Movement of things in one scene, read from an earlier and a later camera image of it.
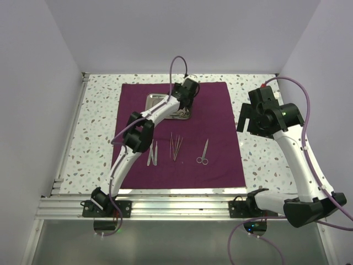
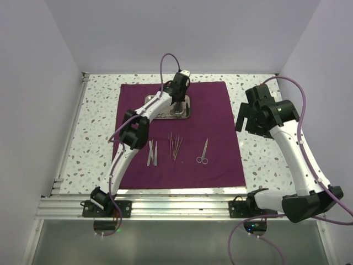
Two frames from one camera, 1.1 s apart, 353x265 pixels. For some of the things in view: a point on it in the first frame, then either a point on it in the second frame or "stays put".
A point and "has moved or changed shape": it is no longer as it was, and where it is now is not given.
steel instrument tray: (184, 114) stays put
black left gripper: (176, 86) to (184, 90)
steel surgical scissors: (204, 161) stays put
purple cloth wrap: (202, 152) stays put
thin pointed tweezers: (171, 142) stays put
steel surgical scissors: (184, 113) has moved or changed shape
